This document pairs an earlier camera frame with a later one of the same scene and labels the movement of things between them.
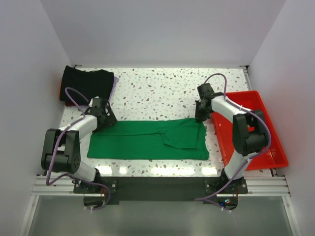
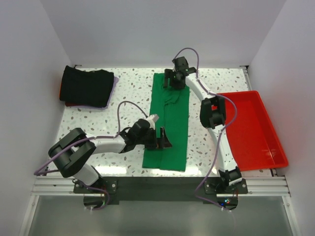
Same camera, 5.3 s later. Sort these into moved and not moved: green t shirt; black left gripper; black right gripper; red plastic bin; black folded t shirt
Moved: black right gripper; green t shirt; black left gripper
Not moved: red plastic bin; black folded t shirt
